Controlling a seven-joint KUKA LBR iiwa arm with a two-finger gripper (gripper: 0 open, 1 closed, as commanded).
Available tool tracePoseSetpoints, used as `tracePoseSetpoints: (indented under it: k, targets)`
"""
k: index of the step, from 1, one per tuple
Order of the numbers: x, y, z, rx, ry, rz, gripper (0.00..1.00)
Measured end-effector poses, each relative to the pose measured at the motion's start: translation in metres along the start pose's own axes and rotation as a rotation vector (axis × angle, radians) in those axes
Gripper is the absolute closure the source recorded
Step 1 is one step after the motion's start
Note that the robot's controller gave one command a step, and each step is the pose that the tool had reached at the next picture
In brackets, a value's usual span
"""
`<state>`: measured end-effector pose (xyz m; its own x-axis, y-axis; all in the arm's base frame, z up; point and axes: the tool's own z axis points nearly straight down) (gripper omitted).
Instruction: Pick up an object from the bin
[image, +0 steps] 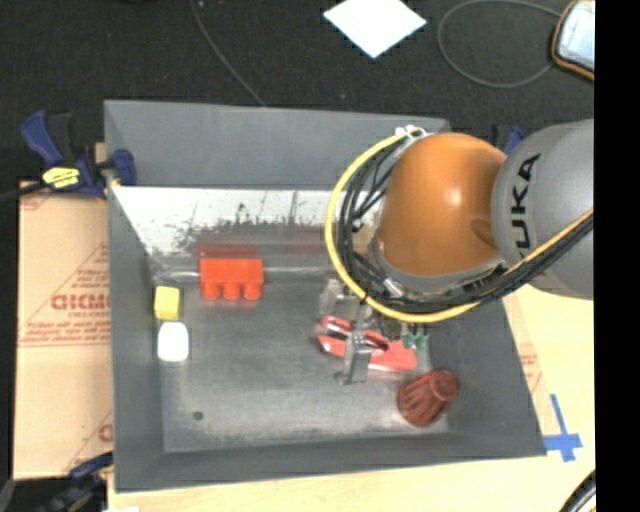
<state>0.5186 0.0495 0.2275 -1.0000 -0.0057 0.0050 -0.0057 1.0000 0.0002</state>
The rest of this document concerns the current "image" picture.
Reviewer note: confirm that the white cube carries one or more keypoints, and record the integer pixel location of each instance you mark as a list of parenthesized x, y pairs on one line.
[(173, 342)]

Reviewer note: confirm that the grey metal bin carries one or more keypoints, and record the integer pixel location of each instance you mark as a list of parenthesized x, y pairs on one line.
[(280, 380)]

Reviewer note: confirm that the brown cardboard board, red print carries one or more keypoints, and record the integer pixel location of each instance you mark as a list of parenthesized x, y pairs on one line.
[(60, 350)]

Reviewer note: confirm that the red toy block with pegs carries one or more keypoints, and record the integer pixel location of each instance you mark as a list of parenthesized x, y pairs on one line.
[(231, 274)]

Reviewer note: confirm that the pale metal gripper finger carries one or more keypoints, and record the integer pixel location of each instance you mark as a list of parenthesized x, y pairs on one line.
[(334, 299), (358, 361)]

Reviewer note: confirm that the red-brown ribbed cup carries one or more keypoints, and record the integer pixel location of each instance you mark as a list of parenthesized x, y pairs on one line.
[(426, 400)]

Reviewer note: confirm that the yellow cube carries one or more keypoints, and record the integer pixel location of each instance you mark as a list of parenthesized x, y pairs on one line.
[(166, 302)]

